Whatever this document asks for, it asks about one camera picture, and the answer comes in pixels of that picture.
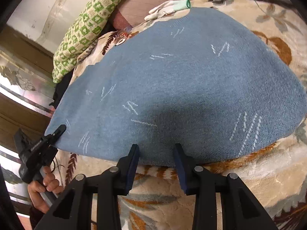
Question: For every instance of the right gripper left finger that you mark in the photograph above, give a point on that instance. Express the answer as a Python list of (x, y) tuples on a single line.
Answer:
[(73, 208)]

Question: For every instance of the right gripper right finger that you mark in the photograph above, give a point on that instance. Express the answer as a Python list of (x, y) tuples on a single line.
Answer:
[(240, 208)]

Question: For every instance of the green checkered pillow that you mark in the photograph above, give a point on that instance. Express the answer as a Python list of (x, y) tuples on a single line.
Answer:
[(84, 30)]

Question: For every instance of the white work glove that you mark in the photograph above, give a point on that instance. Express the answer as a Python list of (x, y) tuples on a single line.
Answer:
[(167, 8)]

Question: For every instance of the blue knit sweater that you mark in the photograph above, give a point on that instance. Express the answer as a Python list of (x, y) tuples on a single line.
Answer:
[(204, 81)]

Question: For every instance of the beige leaf pattern blanket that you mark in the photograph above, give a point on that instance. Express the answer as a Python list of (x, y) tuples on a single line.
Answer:
[(275, 174)]

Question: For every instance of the person left hand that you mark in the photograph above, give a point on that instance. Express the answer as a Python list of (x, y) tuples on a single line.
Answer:
[(50, 184)]

